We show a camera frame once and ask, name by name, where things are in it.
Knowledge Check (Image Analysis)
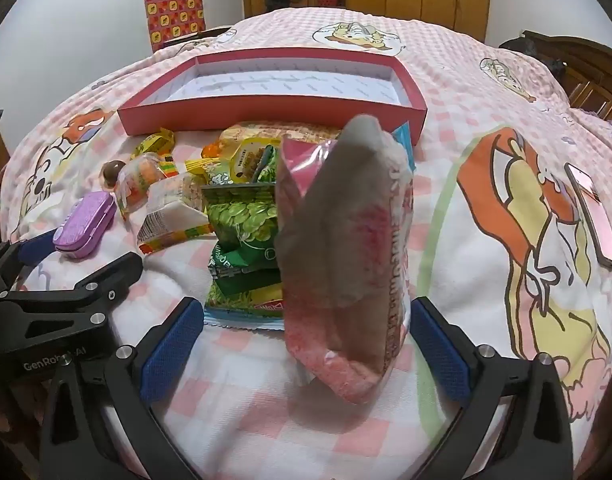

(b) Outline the pink drink pouch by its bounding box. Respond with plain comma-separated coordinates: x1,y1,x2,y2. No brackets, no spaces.
275,114,415,406

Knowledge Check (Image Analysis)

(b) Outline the large orange cracker packet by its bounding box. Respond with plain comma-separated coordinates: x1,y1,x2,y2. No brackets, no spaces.
202,122,347,162

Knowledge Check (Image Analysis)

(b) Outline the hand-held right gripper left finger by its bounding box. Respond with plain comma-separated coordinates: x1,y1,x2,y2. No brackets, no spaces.
38,296,207,480

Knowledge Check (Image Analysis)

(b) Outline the pink checked printed blanket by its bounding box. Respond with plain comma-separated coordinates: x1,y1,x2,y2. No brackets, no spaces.
0,7,612,480

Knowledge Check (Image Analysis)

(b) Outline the pink smartphone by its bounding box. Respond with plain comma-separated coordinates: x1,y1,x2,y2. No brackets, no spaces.
564,162,612,272

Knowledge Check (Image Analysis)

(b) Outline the red yellow patterned board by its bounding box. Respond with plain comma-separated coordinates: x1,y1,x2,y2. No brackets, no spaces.
142,0,207,54

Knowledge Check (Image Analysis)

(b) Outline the dark wooden headboard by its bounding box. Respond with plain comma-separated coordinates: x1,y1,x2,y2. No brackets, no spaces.
498,30,612,122

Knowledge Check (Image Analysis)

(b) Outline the clear cracker packet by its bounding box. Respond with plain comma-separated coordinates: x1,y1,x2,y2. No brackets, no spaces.
114,154,180,222
137,172,217,256

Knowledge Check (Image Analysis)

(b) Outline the brown chocolate ball candy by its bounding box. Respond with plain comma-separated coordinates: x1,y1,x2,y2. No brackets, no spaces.
103,160,127,187

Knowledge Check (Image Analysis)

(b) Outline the shallow red cardboard box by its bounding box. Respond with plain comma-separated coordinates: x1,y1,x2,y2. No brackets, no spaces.
116,47,428,143

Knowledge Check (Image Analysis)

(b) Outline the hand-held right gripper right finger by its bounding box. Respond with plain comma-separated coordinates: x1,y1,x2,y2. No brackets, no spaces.
410,296,574,480

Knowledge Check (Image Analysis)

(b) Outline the dark cloth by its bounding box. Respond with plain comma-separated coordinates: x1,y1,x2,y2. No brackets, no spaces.
498,36,568,81

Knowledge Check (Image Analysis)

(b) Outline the purple metal tin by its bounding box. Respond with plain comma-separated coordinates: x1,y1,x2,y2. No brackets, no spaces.
53,191,117,259

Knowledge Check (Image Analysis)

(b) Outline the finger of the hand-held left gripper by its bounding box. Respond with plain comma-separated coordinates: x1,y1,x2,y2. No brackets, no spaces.
0,251,144,325
0,229,60,292

